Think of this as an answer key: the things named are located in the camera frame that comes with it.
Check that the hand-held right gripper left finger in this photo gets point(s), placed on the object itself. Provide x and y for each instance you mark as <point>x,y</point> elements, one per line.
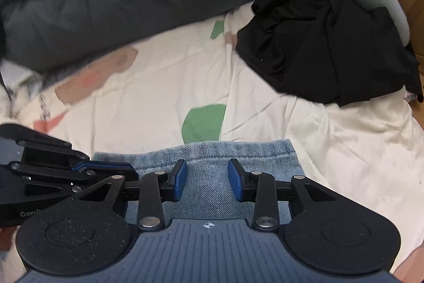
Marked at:
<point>180,181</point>

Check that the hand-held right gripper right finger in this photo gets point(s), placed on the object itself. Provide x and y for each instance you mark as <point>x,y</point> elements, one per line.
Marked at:
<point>235,181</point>

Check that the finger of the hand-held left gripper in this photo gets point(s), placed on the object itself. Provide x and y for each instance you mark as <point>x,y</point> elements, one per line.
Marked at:
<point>106,165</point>
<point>126,174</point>

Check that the light blue denim pants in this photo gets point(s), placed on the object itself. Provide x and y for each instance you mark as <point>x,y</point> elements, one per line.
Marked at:
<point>212,177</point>

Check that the person's left hand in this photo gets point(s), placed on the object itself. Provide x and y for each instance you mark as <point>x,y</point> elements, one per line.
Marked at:
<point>7,241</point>

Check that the cream bear printed blanket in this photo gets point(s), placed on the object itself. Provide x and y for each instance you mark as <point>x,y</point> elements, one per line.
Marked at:
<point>149,97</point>

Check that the spotted white plush blanket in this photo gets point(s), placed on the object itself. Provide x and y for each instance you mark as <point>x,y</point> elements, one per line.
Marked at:
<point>20,97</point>

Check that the black garment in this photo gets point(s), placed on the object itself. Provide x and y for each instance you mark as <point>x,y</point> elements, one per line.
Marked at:
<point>314,47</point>

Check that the person's bare leg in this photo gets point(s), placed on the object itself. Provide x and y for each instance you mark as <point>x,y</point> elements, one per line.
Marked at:
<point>414,266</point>

